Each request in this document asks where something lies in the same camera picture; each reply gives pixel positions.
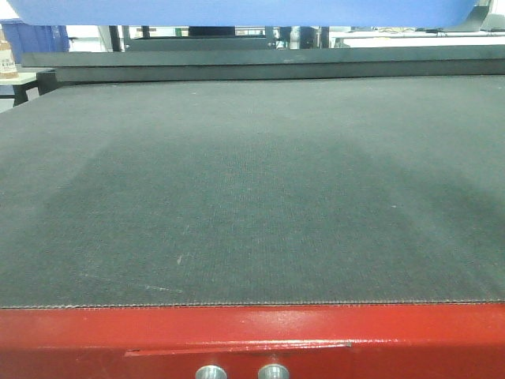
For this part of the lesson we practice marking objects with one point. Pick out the black woven table mat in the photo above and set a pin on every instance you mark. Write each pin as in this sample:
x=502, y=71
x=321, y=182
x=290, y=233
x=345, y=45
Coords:
x=379, y=190

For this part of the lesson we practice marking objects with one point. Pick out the silver knob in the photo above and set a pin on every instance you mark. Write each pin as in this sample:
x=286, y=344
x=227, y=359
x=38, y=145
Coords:
x=273, y=371
x=210, y=372

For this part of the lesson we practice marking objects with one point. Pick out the black metal frame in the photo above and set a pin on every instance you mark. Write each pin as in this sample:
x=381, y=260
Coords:
x=222, y=38

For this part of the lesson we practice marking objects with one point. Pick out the right silver knob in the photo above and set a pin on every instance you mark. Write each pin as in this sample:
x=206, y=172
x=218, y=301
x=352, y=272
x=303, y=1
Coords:
x=273, y=371

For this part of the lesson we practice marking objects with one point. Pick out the cardboard box with label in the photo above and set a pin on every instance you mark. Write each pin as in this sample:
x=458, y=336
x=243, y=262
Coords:
x=8, y=65

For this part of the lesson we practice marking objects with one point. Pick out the black rail bar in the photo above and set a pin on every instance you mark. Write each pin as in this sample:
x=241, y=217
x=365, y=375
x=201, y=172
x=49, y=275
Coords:
x=261, y=65

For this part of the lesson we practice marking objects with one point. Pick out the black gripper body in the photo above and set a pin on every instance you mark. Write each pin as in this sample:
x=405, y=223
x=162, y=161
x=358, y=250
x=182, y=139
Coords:
x=473, y=22

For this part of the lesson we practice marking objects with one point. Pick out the blue storage bin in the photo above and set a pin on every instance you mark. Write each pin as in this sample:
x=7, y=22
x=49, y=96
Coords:
x=26, y=38

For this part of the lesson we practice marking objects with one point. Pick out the blue plastic tray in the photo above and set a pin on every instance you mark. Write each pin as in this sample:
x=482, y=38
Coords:
x=400, y=13

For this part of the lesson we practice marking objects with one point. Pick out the white background table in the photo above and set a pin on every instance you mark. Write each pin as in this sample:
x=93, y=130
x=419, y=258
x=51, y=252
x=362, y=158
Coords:
x=379, y=39

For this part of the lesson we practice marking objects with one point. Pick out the left silver knob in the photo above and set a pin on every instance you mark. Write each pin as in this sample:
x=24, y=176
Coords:
x=210, y=372

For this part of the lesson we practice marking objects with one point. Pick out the red metal cart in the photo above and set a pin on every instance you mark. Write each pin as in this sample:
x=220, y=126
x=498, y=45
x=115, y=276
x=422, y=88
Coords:
x=357, y=341

